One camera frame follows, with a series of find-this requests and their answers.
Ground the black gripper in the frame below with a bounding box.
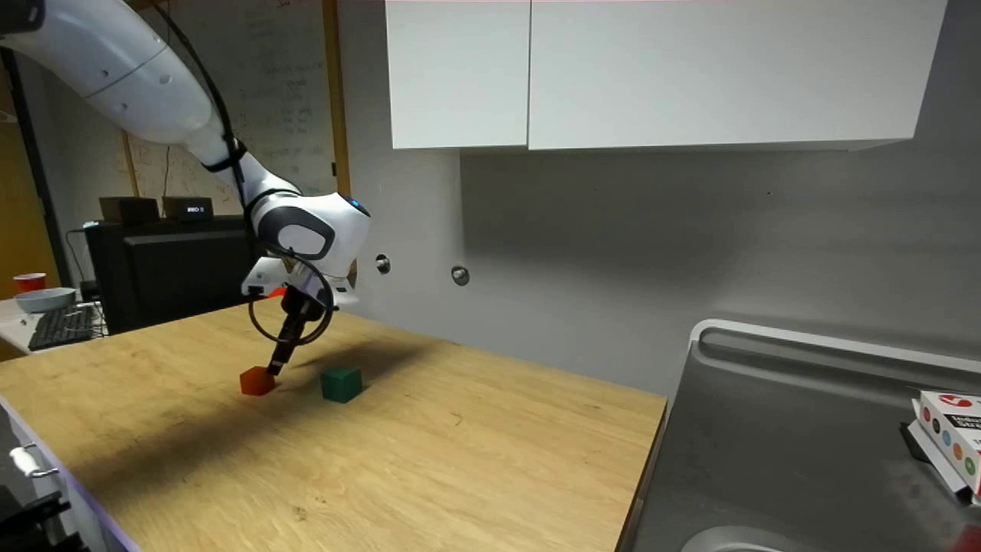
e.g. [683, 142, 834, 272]
[265, 281, 338, 384]

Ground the orange block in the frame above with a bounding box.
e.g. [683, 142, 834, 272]
[236, 364, 279, 400]

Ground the green block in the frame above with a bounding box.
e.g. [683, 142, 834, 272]
[319, 361, 369, 409]

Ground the black computer monitor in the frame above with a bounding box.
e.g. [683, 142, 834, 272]
[84, 210, 271, 335]

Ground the flat black box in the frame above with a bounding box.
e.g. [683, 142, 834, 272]
[99, 194, 217, 227]

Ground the black keyboard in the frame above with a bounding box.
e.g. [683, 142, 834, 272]
[28, 304, 106, 352]

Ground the white bowl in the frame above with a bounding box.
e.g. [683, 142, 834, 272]
[14, 285, 84, 316]

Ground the wood-framed whiteboard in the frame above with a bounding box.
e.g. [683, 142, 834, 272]
[119, 0, 359, 285]

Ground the red cup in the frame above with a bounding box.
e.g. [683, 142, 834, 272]
[10, 269, 53, 299]

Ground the black device with metal clamp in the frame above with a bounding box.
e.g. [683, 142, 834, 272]
[0, 402, 136, 552]

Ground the narrow white cabinet door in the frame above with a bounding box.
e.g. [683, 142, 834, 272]
[384, 0, 535, 153]

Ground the stainless steel sink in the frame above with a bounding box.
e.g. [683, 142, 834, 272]
[614, 316, 981, 552]

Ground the colourful dotted white box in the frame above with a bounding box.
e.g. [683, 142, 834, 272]
[902, 386, 981, 509]

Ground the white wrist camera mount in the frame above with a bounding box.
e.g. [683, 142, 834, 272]
[241, 255, 361, 313]

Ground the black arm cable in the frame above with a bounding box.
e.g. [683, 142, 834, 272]
[150, 0, 338, 348]

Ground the white wall cabinet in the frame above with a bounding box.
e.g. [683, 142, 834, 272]
[529, 0, 952, 153]

